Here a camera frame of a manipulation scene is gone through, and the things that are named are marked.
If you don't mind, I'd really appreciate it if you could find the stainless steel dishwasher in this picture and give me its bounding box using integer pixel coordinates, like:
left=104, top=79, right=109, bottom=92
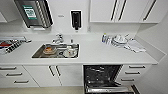
left=82, top=64, right=141, bottom=94

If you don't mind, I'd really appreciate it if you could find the white mug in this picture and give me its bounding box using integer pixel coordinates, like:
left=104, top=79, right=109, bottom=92
left=65, top=45, right=77, bottom=57

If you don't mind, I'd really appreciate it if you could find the white plastic bottle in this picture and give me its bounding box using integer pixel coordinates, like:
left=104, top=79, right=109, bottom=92
left=106, top=34, right=112, bottom=45

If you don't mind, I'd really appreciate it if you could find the chrome sink faucet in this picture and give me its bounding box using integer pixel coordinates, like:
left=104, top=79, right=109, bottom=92
left=51, top=33, right=65, bottom=45

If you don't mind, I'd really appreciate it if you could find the white two-door base cabinet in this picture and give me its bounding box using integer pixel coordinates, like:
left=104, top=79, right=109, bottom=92
left=23, top=64, right=84, bottom=88

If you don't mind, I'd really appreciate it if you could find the stack of white dishes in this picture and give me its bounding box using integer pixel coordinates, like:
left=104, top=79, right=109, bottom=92
left=111, top=33, right=130, bottom=48

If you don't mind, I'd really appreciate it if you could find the orange sponge in bowl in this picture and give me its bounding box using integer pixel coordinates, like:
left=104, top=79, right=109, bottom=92
left=42, top=46, right=55, bottom=56

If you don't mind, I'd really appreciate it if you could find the steel sink basin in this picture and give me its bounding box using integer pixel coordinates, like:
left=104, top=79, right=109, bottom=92
left=31, top=43, right=81, bottom=60

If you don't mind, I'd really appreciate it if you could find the white narrow drawer cabinet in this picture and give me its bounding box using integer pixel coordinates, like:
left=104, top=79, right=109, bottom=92
left=116, top=63, right=153, bottom=85

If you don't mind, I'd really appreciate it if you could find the steel paper towel dispenser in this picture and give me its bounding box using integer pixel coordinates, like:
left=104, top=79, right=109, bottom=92
left=13, top=0, right=54, bottom=30

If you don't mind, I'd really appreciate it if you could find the dish rack with items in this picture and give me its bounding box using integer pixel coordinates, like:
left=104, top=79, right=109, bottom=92
left=0, top=36, right=33, bottom=55

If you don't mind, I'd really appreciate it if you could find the white wide drawer cabinet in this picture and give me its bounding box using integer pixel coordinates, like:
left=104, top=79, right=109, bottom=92
left=0, top=64, right=40, bottom=89

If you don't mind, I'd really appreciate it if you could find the white wall outlet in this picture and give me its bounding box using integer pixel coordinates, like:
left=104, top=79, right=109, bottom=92
left=86, top=25, right=92, bottom=34

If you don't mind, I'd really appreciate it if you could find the black wall soap dispenser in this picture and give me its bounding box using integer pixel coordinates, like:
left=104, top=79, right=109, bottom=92
left=70, top=10, right=82, bottom=31

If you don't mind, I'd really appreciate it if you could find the wire dishwasher rack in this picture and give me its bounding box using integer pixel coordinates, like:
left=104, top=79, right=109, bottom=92
left=85, top=66, right=120, bottom=89

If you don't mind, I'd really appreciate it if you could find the small wall label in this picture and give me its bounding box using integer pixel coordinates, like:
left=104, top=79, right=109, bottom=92
left=57, top=14, right=65, bottom=18

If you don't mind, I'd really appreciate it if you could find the white three-door wall cabinet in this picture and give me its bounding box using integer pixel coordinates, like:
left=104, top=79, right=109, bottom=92
left=89, top=0, right=168, bottom=24

